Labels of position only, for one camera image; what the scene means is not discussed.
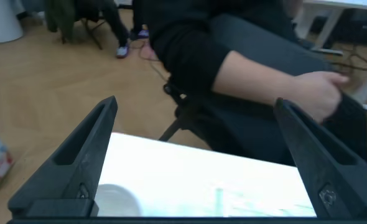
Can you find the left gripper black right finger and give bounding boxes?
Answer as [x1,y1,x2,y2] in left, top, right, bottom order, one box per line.
[273,98,367,219]

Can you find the white plant pot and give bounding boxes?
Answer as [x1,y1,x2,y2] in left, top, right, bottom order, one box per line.
[0,0,24,44]

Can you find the blue and white cup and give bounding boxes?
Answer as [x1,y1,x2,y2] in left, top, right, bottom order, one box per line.
[95,183,142,218]

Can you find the black floor cables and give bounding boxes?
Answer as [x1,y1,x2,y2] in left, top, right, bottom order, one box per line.
[129,39,172,82]

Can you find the white standing desk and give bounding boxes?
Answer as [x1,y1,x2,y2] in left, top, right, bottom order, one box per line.
[295,0,367,50]

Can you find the black folding chair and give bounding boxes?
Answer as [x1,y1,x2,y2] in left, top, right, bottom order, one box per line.
[45,0,104,51]

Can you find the man in black sweater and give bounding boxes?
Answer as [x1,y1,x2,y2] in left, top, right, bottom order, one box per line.
[142,0,367,166]

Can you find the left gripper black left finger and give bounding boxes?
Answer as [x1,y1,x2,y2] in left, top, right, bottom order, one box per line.
[7,95,119,218]

